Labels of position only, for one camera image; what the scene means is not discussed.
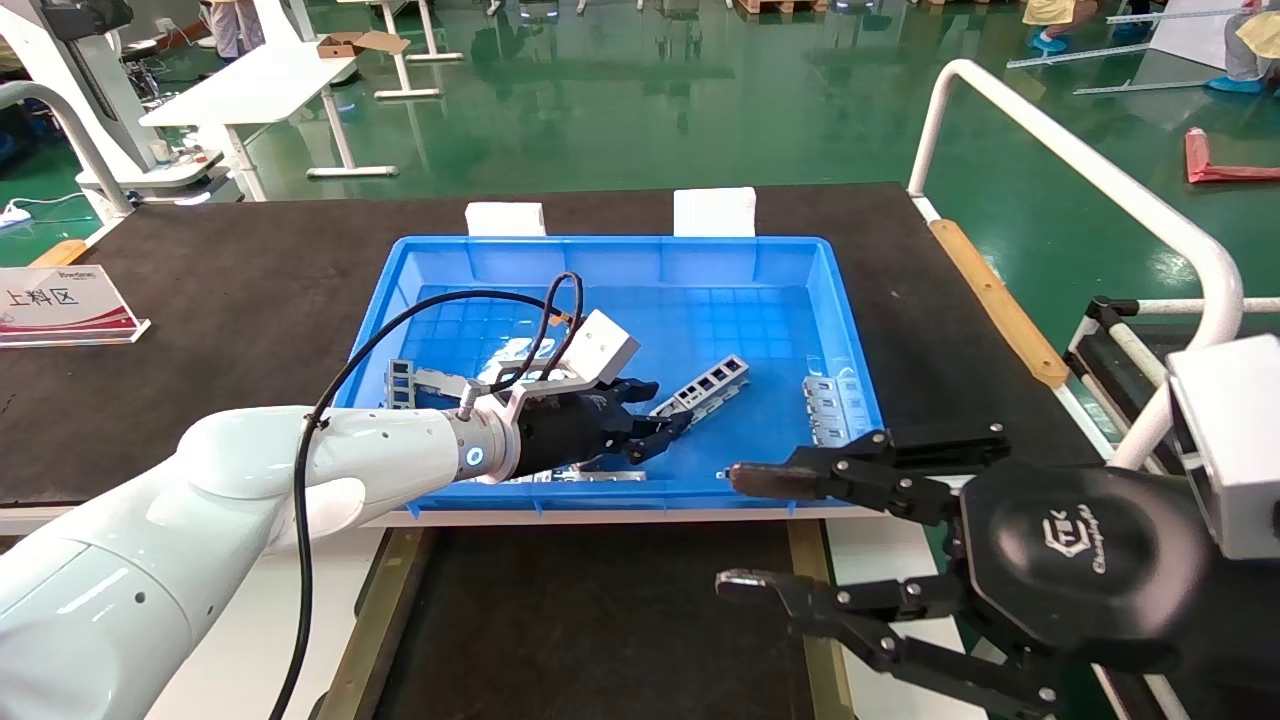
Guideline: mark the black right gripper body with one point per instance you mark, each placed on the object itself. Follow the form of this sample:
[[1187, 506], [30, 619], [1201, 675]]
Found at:
[[1080, 570]]

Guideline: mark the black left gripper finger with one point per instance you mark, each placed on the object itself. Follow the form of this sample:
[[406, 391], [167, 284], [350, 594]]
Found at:
[[630, 392], [645, 440]]

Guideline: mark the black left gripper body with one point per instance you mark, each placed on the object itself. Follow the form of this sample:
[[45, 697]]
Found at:
[[560, 430]]

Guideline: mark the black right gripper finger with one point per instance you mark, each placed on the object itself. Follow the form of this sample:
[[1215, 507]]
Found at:
[[860, 620], [850, 470]]

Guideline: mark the grey windowed metal bracket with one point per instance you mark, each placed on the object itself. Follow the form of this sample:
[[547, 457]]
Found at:
[[705, 385]]

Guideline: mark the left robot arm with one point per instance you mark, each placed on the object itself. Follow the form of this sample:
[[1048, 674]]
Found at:
[[150, 560]]

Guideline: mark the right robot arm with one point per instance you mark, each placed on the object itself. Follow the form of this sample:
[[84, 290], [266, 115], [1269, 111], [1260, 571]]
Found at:
[[1250, 620]]

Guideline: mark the long thin metal part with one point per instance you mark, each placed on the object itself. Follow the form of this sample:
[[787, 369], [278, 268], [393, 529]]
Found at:
[[600, 476]]

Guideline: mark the slotted metal part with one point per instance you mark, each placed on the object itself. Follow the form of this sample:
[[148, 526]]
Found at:
[[832, 410]]

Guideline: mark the black container mat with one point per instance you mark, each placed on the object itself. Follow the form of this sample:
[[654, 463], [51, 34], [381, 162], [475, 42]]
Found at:
[[560, 620]]

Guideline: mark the blue plastic bin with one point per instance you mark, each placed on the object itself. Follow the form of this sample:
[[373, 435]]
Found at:
[[720, 320]]

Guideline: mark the flat grey metal plate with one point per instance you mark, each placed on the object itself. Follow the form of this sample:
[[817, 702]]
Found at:
[[440, 382]]

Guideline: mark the white foam block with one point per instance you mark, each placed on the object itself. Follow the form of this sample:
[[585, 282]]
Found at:
[[714, 212], [505, 220]]

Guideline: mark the black cart with white tube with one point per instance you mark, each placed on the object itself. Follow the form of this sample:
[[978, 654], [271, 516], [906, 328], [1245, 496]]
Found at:
[[1100, 360]]

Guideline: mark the long wooden strip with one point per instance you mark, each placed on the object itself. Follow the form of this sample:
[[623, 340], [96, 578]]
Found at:
[[990, 295]]

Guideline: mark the white table legs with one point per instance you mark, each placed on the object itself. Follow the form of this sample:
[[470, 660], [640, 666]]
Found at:
[[408, 93]]

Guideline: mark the white tube railing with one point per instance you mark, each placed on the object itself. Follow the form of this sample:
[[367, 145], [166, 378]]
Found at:
[[1100, 180]]

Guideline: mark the wooden pallet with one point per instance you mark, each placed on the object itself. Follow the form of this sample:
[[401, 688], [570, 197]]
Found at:
[[780, 6]]

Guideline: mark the red folded object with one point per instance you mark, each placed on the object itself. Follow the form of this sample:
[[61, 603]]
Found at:
[[1200, 160]]

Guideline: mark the open cardboard box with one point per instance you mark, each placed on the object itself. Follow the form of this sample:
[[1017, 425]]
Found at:
[[345, 45]]

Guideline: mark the white table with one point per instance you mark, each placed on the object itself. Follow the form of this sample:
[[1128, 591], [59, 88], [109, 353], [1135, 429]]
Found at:
[[250, 85]]

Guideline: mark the person with blue shoe covers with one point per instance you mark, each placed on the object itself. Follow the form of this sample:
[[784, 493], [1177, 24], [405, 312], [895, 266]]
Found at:
[[1050, 42]]

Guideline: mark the red and white sign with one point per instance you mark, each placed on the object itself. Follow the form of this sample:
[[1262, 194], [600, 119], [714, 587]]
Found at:
[[60, 300]]

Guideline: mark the person in light clothes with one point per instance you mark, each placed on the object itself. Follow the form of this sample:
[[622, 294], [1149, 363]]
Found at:
[[232, 28]]

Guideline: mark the short wooden piece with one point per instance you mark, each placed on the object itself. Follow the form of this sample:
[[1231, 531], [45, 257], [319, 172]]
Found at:
[[60, 253]]

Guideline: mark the person in grey trousers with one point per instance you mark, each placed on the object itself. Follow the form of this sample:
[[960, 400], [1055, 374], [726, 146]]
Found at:
[[1250, 60]]

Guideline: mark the white board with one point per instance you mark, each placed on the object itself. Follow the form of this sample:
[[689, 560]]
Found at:
[[1200, 40]]

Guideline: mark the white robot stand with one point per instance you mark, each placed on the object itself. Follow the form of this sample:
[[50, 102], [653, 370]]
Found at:
[[85, 90]]

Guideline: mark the white power strip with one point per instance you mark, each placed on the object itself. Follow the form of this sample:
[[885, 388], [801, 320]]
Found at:
[[15, 213]]

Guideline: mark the grey curved handrail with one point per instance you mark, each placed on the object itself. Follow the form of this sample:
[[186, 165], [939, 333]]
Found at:
[[40, 92]]

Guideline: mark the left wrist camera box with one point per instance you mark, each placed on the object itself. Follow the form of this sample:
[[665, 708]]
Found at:
[[600, 345]]

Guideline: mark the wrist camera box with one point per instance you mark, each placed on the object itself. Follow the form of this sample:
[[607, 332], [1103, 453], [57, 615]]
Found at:
[[600, 345], [1230, 440]]

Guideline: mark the brass coloured rail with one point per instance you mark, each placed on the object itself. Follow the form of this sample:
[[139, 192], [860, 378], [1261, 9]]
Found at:
[[803, 540]]

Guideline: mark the upright grey metal frame part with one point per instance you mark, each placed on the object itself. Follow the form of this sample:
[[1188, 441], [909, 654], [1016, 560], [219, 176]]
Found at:
[[401, 382]]

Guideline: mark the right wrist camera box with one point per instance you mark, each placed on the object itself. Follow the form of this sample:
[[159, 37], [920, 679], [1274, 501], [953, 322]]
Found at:
[[1230, 440]]

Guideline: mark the aluminium profile rail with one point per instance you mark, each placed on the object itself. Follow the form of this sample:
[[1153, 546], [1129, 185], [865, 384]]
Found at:
[[1080, 55], [1140, 87]]

